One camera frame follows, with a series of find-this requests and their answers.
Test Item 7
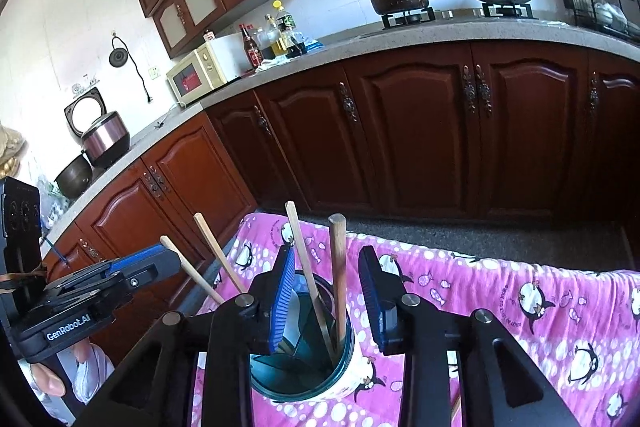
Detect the black pot on counter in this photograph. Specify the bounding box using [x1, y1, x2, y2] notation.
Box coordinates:
[55, 154, 93, 200]

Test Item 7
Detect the black wall hook with cable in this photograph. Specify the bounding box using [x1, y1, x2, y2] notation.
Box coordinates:
[108, 31, 152, 103]

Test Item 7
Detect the yellow cap oil bottle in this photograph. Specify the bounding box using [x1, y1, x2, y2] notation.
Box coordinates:
[266, 0, 306, 58]

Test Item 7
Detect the light bamboo chopstick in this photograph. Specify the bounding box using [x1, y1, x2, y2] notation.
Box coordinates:
[193, 212, 246, 294]

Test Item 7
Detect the silver rice cooker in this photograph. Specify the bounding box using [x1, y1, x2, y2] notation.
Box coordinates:
[64, 87, 130, 170]

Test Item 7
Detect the cream microwave oven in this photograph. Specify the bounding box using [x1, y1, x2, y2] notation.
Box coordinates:
[166, 34, 252, 107]

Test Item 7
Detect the dark sauce bottle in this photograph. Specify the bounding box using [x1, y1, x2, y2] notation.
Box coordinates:
[240, 25, 264, 69]

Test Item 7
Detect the white gloved left hand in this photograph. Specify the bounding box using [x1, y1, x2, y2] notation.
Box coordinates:
[18, 338, 114, 426]

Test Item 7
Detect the gas stove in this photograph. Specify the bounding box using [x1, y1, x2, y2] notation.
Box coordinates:
[382, 3, 535, 30]

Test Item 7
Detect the tan wooden chopstick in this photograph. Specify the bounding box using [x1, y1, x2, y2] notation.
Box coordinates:
[329, 213, 346, 352]

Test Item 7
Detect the pale wooden chopstick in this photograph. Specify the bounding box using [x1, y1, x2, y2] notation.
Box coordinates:
[284, 200, 337, 365]

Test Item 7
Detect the pink penguin blanket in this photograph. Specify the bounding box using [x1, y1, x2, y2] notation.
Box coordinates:
[192, 210, 640, 427]

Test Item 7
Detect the light wooden chopstick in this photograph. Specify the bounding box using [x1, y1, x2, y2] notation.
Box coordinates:
[160, 235, 224, 305]

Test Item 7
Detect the white floral utensil holder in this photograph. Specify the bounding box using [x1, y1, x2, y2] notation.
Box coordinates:
[250, 270, 385, 403]

